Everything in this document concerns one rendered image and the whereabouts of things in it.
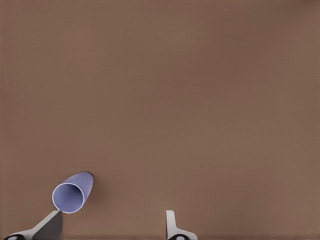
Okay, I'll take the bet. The purple cup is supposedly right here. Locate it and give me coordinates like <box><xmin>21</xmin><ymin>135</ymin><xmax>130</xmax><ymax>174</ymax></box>
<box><xmin>51</xmin><ymin>171</ymin><xmax>95</xmax><ymax>214</ymax></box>

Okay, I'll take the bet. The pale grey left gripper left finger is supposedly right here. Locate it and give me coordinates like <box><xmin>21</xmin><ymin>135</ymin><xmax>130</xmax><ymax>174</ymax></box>
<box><xmin>1</xmin><ymin>210</ymin><xmax>63</xmax><ymax>240</ymax></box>

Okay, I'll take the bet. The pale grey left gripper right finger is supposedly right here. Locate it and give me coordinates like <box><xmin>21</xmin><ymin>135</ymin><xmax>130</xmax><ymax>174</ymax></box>
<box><xmin>165</xmin><ymin>209</ymin><xmax>198</xmax><ymax>240</ymax></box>

